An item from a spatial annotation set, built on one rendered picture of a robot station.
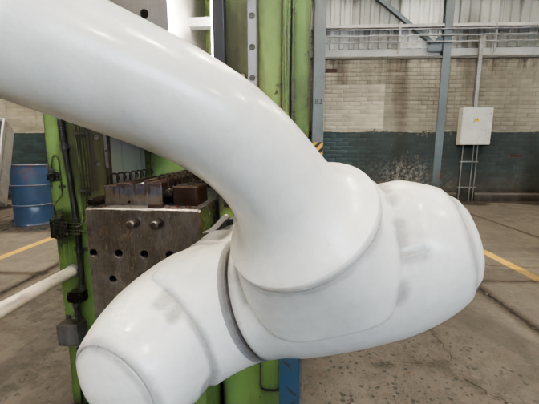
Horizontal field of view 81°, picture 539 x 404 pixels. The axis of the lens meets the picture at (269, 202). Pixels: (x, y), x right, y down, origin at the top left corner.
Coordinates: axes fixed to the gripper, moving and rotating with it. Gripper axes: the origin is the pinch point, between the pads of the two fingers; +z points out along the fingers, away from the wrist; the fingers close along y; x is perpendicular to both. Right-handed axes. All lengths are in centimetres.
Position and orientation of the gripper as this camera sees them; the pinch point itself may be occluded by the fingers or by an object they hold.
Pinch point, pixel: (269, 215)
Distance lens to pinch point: 59.5
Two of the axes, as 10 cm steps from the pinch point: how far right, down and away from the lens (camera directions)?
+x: -0.3, -9.7, -2.5
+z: 2.5, -2.5, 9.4
